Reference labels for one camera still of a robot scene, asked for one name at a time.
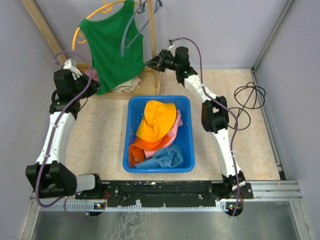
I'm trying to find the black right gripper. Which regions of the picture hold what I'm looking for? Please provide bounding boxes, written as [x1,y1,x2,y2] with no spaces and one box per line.
[143,49,179,74]

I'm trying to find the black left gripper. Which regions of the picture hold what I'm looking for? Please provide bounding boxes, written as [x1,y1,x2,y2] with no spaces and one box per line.
[72,70,102,100]

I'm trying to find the yellow bucket hat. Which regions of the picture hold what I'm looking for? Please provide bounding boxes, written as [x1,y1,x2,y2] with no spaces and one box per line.
[136,100,177,143]

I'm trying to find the blue plastic bin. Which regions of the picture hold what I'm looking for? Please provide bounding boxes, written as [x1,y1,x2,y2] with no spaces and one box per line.
[122,95,195,174]

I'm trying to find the wooden clothes rack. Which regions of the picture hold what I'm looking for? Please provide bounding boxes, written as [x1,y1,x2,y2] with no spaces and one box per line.
[21,0,162,100]

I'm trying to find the black wire hat stand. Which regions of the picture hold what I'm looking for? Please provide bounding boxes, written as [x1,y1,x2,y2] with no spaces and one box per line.
[230,81,267,131]

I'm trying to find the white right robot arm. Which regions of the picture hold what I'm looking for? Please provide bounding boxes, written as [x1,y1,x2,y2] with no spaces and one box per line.
[144,46,246,199]

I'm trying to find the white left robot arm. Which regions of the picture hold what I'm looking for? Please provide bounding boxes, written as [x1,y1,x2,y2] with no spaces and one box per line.
[25,68,104,199]

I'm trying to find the pink cloth on rack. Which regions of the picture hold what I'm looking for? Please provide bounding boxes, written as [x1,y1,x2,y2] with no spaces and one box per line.
[83,69,99,82]

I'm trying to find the beige folded cloth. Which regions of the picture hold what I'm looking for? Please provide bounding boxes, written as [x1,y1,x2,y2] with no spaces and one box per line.
[112,76,141,93]

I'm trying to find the green tank top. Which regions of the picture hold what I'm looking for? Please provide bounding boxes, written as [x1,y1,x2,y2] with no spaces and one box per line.
[78,0,145,95]

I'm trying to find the grey-blue clothes hanger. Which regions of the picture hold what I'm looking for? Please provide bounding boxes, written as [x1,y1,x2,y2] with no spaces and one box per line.
[120,0,164,57]

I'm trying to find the pink bucket hat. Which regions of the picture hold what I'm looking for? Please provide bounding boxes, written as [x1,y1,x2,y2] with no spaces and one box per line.
[144,110,183,159]

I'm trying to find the orange clothes hanger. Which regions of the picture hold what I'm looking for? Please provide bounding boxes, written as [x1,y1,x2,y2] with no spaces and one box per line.
[71,0,141,52]

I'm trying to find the orange bucket hat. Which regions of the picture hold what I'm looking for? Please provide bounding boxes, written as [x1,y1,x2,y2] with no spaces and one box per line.
[128,135,170,167]

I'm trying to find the light blue bucket hat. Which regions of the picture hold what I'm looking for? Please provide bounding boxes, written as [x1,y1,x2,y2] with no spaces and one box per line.
[134,144,184,169]

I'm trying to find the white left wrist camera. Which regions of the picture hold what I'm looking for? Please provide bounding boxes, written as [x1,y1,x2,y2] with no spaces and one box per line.
[63,58,77,72]

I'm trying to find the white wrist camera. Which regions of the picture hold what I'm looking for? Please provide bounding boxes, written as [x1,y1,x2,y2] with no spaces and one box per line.
[63,58,77,72]
[167,39,175,51]

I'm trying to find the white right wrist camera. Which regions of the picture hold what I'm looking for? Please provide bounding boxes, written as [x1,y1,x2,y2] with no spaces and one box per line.
[167,39,175,51]

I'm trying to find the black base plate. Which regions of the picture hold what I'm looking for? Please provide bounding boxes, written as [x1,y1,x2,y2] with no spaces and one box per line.
[75,180,254,216]

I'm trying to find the aluminium frame rail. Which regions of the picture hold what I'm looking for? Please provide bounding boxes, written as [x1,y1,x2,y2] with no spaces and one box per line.
[19,180,311,240]

